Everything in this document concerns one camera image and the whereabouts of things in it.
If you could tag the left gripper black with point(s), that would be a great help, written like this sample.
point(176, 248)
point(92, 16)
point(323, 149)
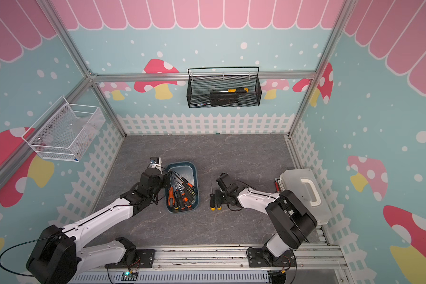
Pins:
point(166, 178)

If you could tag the teal plastic storage box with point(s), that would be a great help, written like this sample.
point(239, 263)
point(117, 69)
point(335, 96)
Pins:
point(183, 178)

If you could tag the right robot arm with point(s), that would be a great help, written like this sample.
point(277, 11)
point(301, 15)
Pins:
point(292, 220)

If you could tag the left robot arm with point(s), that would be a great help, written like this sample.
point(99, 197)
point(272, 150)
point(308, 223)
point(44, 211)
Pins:
point(61, 253)

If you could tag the yellow black screwdriver in basket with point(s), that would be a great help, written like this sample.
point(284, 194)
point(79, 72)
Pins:
point(235, 90)

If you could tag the translucent plastic toolbox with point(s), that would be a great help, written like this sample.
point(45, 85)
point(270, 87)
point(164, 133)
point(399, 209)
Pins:
point(303, 184)

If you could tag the black tool in basket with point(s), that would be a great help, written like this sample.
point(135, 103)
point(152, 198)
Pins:
point(222, 99)

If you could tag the green lit circuit board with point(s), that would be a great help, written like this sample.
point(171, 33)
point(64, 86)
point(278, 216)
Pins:
point(129, 276)

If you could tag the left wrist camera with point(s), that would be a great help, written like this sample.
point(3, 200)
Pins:
point(155, 162)

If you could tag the orange handled screwdriver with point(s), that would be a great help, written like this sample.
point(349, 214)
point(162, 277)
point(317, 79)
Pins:
point(171, 198)

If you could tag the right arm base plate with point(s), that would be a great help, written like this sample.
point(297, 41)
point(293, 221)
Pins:
point(258, 257)

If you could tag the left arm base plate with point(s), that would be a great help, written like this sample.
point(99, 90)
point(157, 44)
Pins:
point(136, 259)

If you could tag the black wire mesh basket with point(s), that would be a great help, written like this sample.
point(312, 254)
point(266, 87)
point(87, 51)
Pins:
point(203, 80)

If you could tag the white wire mesh basket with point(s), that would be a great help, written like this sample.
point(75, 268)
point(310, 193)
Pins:
point(65, 131)

